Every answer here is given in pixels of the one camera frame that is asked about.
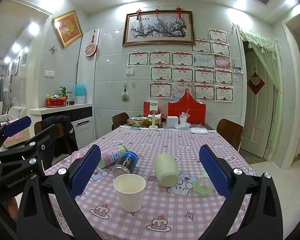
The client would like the plum blossom framed painting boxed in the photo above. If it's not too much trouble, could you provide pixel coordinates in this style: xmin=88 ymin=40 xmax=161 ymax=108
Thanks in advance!
xmin=122 ymin=8 xmax=195 ymax=46

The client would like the clear drink cup with straw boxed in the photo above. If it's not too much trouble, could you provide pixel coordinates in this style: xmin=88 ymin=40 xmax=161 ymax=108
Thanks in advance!
xmin=179 ymin=110 xmax=190 ymax=125

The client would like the white paper cup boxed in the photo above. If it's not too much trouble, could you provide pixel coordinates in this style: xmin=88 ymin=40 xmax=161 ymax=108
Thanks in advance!
xmin=113 ymin=174 xmax=146 ymax=212

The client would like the red diamond door decoration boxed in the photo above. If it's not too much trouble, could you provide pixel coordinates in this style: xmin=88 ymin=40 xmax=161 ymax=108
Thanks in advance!
xmin=247 ymin=72 xmax=265 ymax=95

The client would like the red plant tray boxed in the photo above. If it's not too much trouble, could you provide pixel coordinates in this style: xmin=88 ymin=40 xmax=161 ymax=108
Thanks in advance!
xmin=45 ymin=98 xmax=66 ymax=108

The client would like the green lace door curtain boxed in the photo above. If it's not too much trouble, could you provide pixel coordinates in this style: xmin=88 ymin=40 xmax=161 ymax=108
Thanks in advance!
xmin=234 ymin=24 xmax=283 ymax=157

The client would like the blue black tin can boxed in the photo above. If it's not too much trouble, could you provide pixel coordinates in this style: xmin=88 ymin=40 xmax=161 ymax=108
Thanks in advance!
xmin=112 ymin=151 xmax=139 ymax=177

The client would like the pale green cylindrical cup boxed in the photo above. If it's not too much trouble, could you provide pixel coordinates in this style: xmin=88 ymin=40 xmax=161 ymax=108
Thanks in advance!
xmin=154 ymin=153 xmax=179 ymax=188

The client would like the gold red framed picture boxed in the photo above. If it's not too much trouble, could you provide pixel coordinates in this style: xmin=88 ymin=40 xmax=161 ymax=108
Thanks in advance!
xmin=52 ymin=10 xmax=83 ymax=48

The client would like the white desk lamp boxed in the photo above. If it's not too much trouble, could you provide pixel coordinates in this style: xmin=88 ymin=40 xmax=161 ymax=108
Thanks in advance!
xmin=149 ymin=100 xmax=158 ymax=129

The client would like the red gift bag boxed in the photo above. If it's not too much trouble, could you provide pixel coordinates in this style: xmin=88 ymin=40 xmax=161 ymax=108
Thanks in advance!
xmin=167 ymin=88 xmax=206 ymax=124

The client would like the white square box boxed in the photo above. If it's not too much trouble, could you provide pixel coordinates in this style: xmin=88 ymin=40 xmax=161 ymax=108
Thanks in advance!
xmin=166 ymin=116 xmax=179 ymax=128

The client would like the round red wall ornament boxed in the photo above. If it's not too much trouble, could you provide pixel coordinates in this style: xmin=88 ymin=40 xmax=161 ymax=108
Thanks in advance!
xmin=85 ymin=31 xmax=97 ymax=57

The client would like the pink checkered tablecloth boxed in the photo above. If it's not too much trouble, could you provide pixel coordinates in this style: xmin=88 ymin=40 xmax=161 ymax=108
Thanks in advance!
xmin=76 ymin=127 xmax=255 ymax=239

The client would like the white sideboard cabinet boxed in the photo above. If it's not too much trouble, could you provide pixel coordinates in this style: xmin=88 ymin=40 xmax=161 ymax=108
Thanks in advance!
xmin=30 ymin=103 xmax=95 ymax=148

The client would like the green clear plastic cup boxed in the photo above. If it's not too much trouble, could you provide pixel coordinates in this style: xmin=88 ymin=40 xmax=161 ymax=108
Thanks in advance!
xmin=193 ymin=173 xmax=215 ymax=195

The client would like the black jacket on chair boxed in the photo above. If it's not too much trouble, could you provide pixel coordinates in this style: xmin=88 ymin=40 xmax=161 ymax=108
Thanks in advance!
xmin=41 ymin=115 xmax=78 ymax=170

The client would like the teal white humidifier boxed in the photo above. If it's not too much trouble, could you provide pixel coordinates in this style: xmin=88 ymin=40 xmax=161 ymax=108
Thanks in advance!
xmin=75 ymin=83 xmax=87 ymax=103

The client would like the pink green canister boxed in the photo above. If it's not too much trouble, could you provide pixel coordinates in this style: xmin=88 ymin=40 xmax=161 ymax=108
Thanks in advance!
xmin=98 ymin=144 xmax=127 ymax=168

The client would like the white panel door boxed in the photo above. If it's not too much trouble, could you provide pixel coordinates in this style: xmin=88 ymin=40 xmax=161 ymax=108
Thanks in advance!
xmin=241 ymin=52 xmax=274 ymax=158

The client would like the brown chair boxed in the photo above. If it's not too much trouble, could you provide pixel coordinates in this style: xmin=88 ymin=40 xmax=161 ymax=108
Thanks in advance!
xmin=111 ymin=112 xmax=129 ymax=131
xmin=216 ymin=119 xmax=244 ymax=151

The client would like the brown chair right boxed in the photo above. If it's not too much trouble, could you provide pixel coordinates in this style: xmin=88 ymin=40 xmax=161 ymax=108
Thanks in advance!
xmin=216 ymin=119 xmax=244 ymax=151

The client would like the brown chair left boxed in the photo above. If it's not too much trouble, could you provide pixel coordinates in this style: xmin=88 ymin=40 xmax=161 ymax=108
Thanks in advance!
xmin=111 ymin=112 xmax=129 ymax=131

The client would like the small red box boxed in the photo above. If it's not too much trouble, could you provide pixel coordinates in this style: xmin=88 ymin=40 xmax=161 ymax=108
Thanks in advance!
xmin=143 ymin=101 xmax=152 ymax=117

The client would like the pink small cup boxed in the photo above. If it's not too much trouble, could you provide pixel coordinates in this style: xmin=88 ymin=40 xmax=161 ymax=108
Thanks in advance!
xmin=70 ymin=151 xmax=85 ymax=164

